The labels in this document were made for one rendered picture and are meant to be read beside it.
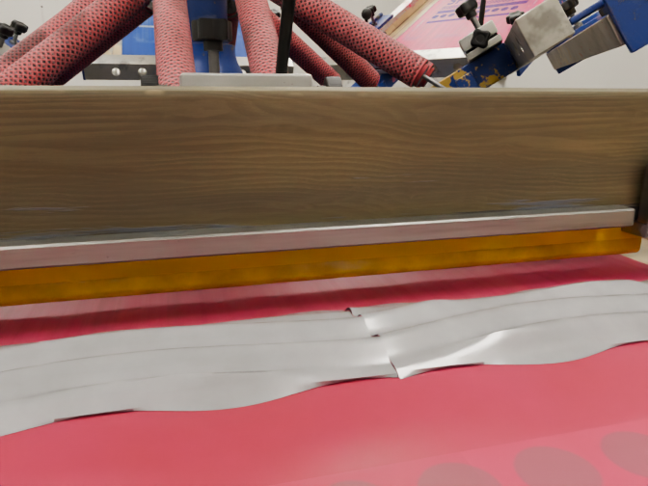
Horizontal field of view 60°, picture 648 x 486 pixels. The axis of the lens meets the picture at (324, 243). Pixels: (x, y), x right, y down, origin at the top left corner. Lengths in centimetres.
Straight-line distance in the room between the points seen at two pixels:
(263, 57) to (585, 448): 68
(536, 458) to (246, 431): 9
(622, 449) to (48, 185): 24
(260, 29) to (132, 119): 60
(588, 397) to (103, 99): 22
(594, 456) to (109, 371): 16
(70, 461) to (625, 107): 31
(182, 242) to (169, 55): 54
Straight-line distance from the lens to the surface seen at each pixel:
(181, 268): 29
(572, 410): 21
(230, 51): 110
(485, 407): 20
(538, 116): 33
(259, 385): 20
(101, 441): 19
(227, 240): 26
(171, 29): 83
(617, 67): 312
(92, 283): 29
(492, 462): 18
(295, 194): 27
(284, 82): 56
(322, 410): 19
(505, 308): 27
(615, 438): 20
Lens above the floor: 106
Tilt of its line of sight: 15 degrees down
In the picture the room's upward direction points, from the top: straight up
